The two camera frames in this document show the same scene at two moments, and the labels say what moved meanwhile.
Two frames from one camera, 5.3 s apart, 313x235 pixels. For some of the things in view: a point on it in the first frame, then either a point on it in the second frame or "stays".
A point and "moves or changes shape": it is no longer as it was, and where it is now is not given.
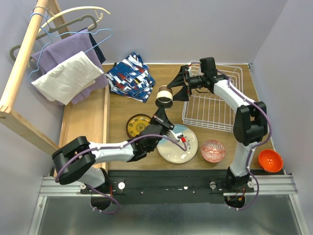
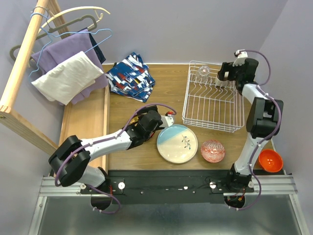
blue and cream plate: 170,152 stays
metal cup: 164,96 moves or changes shape
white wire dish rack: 210,109 stays
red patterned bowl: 212,151 stays
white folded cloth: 69,80 stays
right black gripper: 186,81 → 224,74
